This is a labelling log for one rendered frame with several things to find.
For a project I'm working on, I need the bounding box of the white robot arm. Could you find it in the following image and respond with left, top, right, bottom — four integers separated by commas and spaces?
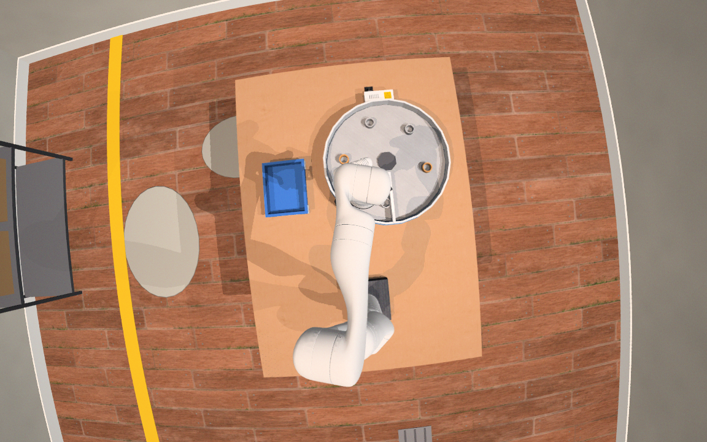
293, 157, 394, 387

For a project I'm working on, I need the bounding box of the blue crate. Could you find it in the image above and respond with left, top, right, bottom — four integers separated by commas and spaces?
262, 159, 309, 217

